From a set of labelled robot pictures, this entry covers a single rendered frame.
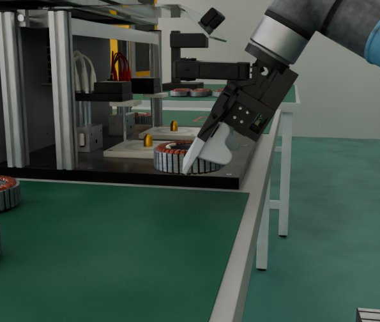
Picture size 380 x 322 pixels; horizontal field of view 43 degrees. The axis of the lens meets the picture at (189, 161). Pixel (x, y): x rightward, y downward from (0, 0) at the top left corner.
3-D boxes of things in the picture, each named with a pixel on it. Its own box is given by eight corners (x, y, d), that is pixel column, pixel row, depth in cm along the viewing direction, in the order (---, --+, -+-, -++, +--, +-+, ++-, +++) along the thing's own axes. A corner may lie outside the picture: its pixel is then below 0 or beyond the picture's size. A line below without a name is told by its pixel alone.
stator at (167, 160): (230, 161, 81) (229, 138, 80) (220, 177, 70) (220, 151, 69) (164, 160, 83) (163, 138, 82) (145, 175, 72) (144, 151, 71)
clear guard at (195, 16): (227, 42, 109) (227, 14, 108) (209, 38, 86) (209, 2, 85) (90, 43, 115) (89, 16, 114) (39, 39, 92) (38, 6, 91)
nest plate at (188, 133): (206, 131, 136) (206, 127, 135) (196, 140, 121) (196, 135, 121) (154, 130, 139) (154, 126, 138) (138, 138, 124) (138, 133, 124)
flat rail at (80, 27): (157, 44, 145) (157, 34, 144) (64, 33, 85) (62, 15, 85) (153, 44, 145) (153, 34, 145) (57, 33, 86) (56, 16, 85)
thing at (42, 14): (63, 29, 97) (62, 7, 96) (48, 27, 92) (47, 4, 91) (42, 29, 98) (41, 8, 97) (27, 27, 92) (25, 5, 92)
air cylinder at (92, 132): (103, 146, 113) (102, 122, 112) (90, 153, 105) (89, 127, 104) (82, 145, 114) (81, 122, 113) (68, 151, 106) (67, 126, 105)
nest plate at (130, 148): (188, 147, 112) (188, 141, 112) (173, 160, 98) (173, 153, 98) (126, 144, 115) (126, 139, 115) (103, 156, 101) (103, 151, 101)
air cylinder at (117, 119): (135, 131, 136) (135, 112, 135) (126, 135, 129) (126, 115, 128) (118, 131, 137) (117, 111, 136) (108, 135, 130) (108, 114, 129)
